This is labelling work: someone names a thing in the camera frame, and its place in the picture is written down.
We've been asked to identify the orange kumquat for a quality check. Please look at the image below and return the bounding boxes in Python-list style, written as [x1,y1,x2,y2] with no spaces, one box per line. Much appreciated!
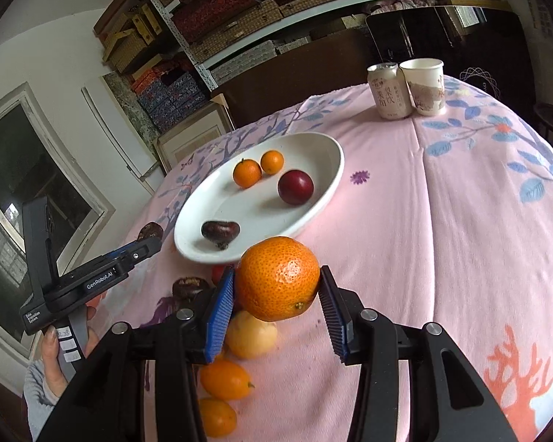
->
[199,359,254,401]
[198,397,237,438]

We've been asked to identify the window frame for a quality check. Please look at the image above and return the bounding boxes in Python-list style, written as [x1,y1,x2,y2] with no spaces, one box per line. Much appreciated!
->
[0,83,114,359]

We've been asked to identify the white oval plate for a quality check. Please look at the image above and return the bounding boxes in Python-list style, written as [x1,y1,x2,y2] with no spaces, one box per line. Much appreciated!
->
[174,132,344,264]

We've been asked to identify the large dark mangosteen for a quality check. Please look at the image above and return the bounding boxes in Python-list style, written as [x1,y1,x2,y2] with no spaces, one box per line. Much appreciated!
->
[171,276,211,301]

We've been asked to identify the white paper cup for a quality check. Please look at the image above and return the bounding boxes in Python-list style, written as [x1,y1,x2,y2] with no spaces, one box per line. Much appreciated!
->
[400,58,446,117]

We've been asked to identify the metal shelving with boxes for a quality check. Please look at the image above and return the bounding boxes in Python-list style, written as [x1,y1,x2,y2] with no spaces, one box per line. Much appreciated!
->
[93,0,512,135]

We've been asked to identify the white beverage can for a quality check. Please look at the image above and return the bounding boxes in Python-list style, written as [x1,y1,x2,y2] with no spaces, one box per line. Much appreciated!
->
[368,63,413,121]

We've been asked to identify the dark wooden cabinet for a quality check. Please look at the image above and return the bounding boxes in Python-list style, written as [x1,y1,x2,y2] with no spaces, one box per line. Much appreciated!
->
[214,5,536,128]

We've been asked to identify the large orange mandarin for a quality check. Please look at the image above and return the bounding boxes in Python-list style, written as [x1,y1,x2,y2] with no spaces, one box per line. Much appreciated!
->
[234,236,320,322]

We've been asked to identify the dark red plum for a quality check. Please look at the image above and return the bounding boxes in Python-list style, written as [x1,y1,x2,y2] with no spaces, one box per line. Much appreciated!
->
[278,170,314,206]

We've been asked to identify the person left hand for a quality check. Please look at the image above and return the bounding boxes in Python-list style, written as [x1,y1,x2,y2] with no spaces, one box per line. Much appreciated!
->
[39,305,101,400]

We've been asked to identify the small orange on plate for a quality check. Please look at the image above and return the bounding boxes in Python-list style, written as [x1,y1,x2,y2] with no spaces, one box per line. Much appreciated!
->
[233,159,262,189]
[261,150,285,176]

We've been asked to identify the yellow round fruit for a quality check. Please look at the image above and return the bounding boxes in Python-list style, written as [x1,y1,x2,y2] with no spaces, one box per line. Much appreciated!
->
[226,310,278,359]

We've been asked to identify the pink patterned tablecloth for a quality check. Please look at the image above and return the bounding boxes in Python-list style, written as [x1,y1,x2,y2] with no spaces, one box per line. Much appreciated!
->
[93,77,553,441]

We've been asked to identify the framed picture leaning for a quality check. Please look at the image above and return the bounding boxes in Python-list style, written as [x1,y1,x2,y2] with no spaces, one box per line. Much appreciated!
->
[156,94,234,173]

